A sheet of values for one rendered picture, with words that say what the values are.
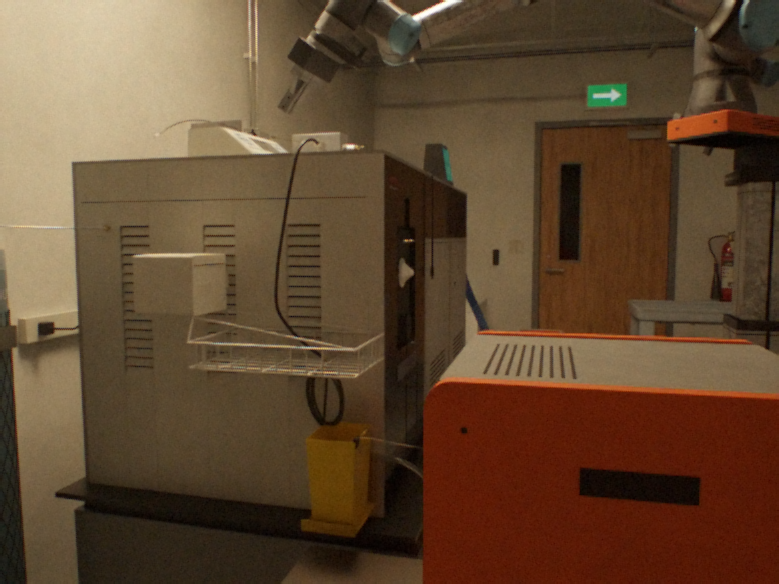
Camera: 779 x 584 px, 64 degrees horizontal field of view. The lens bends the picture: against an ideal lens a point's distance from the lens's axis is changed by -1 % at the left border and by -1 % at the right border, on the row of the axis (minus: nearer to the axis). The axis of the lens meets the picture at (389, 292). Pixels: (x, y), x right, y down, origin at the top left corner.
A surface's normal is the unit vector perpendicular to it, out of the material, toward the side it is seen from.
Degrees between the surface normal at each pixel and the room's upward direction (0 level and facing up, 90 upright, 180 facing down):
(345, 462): 93
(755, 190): 90
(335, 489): 93
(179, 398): 90
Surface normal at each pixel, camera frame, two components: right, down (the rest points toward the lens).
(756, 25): 0.08, 0.13
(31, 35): 0.97, 0.02
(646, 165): -0.25, 0.08
